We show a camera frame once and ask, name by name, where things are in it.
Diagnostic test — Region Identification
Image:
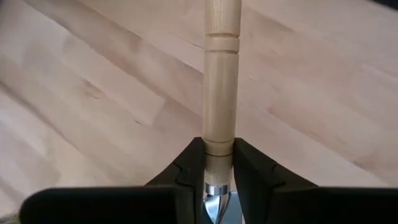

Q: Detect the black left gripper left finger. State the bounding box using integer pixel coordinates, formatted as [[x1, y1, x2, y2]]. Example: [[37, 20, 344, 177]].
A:
[[19, 136, 206, 224]]

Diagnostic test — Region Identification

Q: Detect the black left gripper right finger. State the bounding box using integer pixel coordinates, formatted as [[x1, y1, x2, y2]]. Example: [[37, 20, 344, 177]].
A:
[[233, 137, 398, 224]]

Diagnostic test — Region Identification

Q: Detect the chrome trowel wooden handle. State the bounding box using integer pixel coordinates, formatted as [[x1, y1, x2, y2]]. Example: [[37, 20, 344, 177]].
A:
[[201, 0, 243, 224]]

